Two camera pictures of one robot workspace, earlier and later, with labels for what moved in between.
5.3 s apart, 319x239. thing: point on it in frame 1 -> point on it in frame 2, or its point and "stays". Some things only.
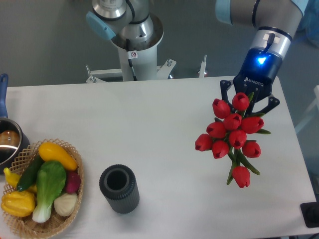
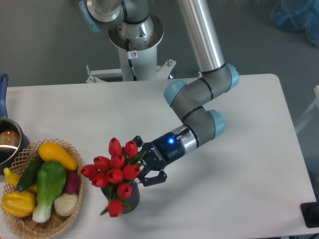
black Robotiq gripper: x=260 y=67 -> x=167 y=150
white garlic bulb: x=65 y=204 stays
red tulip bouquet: x=228 y=135 -> x=113 y=173
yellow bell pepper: x=18 y=203 stays
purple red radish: x=73 y=181 stays
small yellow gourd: x=13 y=179 stays
